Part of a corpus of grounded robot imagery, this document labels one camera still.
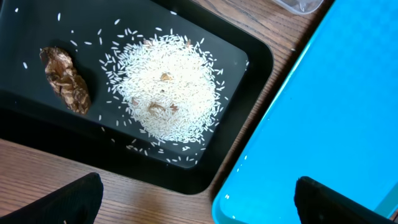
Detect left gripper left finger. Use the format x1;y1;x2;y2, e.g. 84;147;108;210
1;172;104;224

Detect brown food scrap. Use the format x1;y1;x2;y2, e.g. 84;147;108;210
39;47;91;115

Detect teal serving tray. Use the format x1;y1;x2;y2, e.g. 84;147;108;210
212;0;397;223

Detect black plastic tray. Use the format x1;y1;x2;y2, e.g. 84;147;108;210
1;1;274;195

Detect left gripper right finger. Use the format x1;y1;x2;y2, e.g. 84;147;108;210
294;176;394;224

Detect clear plastic bin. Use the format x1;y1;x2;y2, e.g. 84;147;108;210
272;0;323;16

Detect pile of rice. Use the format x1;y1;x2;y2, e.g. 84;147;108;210
100;27;224;149

